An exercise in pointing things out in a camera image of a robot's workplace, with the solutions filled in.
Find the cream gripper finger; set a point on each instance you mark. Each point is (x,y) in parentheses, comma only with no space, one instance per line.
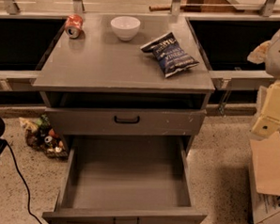
(267,122)
(258,56)

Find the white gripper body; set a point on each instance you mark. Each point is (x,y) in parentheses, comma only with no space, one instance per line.
(261,95)

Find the blue chip bag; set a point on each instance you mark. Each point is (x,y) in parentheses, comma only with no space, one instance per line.
(171,57)

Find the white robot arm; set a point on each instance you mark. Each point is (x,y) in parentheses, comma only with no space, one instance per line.
(272,62)

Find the grey drawer cabinet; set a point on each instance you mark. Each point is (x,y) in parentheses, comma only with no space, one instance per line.
(100,71)

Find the closed grey top drawer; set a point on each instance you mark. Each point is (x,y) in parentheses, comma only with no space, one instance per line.
(100,122)

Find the open grey middle drawer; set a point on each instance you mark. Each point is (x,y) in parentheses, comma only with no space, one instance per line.
(126,176)

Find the cardboard box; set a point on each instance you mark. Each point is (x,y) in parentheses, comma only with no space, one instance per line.
(264,171)

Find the brown wooden stick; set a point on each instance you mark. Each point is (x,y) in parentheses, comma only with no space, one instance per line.
(163,7)

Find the white ceramic bowl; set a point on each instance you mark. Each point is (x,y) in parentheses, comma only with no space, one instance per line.
(125,27)

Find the crushed orange soda can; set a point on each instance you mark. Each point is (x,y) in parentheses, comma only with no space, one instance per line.
(74,26)

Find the pile of snacks on floor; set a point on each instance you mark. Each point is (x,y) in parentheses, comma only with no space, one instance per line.
(40,135)

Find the black top drawer handle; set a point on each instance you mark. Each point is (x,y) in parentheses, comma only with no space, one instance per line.
(119,120)

